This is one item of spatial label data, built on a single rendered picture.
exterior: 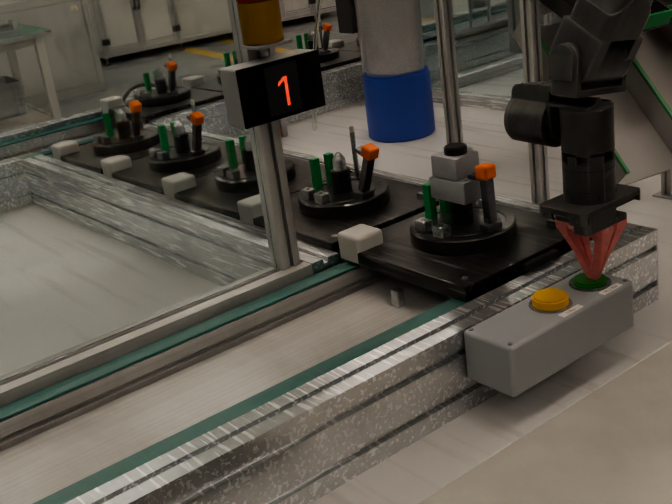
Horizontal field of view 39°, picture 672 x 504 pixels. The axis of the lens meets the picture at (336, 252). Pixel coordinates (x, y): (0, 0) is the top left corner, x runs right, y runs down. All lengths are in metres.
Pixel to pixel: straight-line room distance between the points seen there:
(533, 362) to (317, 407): 0.24
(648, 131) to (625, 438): 0.56
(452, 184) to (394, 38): 0.96
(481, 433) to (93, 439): 0.41
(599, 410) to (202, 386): 0.44
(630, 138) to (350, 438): 0.67
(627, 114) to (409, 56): 0.82
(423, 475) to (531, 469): 0.11
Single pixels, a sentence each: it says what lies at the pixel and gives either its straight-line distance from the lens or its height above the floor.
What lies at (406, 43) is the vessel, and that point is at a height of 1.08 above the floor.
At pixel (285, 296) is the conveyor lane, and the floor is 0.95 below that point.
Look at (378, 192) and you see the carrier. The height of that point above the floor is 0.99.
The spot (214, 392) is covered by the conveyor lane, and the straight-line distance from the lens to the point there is 1.10.
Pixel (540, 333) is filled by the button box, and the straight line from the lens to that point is 1.04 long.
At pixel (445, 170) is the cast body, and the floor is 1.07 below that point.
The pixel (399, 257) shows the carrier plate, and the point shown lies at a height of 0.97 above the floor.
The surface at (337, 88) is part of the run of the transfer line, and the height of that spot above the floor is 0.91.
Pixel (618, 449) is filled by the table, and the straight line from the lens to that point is 1.03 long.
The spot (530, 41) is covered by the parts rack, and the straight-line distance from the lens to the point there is 1.39.
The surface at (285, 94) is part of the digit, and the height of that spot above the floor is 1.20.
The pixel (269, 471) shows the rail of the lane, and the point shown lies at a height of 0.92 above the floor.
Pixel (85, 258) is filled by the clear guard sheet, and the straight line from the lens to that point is 1.14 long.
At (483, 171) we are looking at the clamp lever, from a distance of 1.21.
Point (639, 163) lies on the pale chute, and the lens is 1.42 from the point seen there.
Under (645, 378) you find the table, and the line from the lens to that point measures 1.16.
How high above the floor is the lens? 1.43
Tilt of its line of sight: 21 degrees down
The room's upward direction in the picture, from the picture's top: 8 degrees counter-clockwise
